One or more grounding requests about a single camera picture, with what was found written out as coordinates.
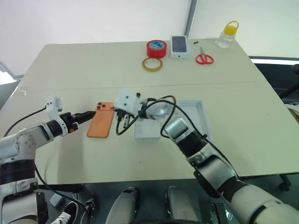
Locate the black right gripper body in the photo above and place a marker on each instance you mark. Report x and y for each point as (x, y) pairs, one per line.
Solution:
(121, 113)

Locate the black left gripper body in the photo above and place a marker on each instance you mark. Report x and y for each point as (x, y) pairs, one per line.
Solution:
(69, 119)

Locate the orange smartphone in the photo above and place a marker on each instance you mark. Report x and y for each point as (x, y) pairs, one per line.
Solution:
(101, 122)

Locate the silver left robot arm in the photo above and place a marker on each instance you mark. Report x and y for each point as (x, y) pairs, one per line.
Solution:
(25, 140)

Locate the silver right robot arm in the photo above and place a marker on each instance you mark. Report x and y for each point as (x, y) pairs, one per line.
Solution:
(210, 163)

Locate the white phone box base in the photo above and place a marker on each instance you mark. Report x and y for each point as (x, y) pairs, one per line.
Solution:
(146, 130)

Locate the white phone box lid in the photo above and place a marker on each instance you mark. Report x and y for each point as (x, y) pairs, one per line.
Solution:
(198, 116)

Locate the small grey box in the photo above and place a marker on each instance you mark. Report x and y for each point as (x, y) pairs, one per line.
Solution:
(56, 200)

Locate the white printed phone box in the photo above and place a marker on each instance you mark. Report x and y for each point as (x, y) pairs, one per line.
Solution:
(180, 46)

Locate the clear jar yellow lid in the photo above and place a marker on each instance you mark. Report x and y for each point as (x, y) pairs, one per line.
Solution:
(226, 36)

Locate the yellow clear tape roll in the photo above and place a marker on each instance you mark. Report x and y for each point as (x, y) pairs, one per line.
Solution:
(152, 64)

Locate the red tape roll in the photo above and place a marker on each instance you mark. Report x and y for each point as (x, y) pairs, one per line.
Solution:
(156, 49)

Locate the grey robot left leg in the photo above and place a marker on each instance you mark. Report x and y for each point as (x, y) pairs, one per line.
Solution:
(123, 205)

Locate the grey robot leg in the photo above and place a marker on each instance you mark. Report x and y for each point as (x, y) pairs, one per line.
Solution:
(178, 205)
(123, 205)

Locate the black white sneaker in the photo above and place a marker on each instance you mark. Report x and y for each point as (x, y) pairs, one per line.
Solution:
(66, 213)

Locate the grey robot right leg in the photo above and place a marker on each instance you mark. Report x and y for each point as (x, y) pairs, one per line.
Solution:
(178, 205)

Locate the grey metal pole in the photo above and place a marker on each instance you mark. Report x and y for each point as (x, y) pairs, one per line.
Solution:
(190, 16)

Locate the dark side table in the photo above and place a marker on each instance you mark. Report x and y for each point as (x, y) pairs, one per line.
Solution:
(275, 77)

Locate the black table foot with caster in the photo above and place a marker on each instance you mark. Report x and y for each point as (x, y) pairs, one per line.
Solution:
(283, 182)

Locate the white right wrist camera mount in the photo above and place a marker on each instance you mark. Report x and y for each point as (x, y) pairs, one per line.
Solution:
(127, 102)

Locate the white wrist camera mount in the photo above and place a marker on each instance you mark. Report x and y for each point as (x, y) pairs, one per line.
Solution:
(127, 102)
(55, 102)

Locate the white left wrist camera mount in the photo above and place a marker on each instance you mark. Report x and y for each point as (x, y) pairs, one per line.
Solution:
(55, 102)

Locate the grey metal frame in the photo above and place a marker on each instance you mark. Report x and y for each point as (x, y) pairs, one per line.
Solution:
(8, 75)

